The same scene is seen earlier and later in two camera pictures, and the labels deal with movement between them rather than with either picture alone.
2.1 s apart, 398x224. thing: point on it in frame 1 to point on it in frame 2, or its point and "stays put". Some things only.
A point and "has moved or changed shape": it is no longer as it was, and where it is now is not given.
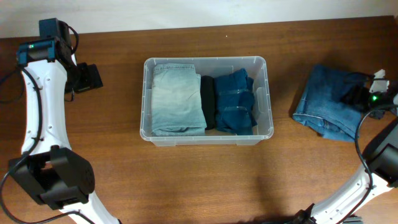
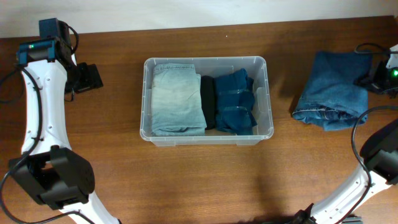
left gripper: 92,77 stays put
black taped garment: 208,101 stays put
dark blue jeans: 322,108 has moved or changed shape
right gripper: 355,97 to 373,81
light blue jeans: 176,101 stays put
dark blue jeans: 234,96 stays put
